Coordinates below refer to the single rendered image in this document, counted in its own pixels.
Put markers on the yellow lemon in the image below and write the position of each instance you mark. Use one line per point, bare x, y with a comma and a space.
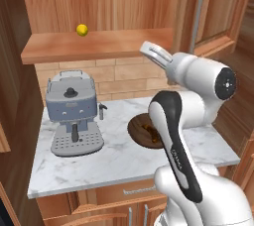
82, 30

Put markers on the wooden open shelf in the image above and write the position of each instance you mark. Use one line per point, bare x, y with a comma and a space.
99, 46

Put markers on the wooden wall cabinet door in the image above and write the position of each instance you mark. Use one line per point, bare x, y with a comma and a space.
225, 5

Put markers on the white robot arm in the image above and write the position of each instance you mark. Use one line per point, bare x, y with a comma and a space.
198, 200

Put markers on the grey espresso machine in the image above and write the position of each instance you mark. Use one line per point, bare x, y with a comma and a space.
72, 104

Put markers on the wooden cupboard run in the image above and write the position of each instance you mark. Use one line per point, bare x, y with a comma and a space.
244, 167

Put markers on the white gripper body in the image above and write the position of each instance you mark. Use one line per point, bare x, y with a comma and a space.
154, 52

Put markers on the dark brown wooden bowl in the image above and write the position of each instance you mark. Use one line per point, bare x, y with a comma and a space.
140, 131

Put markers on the wooden drawer front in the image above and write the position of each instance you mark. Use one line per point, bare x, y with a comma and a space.
109, 192

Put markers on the wooden base cabinet door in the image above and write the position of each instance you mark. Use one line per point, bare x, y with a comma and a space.
99, 215
155, 213

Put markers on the tall wooden cabinet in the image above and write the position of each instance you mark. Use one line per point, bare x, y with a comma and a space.
16, 121

